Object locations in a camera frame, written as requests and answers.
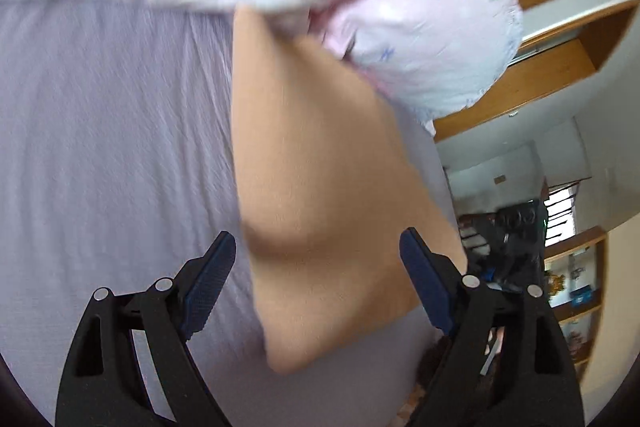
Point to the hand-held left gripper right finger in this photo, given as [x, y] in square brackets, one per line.
[426, 279]

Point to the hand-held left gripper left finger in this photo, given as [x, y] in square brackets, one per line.
[210, 279]

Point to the tan garment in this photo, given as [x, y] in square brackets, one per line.
[320, 187]

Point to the lavender bed sheet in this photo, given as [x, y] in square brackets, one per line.
[115, 167]

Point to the wooden shelf unit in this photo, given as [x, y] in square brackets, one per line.
[575, 292]

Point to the wooden wardrobe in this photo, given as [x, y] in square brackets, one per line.
[565, 37]

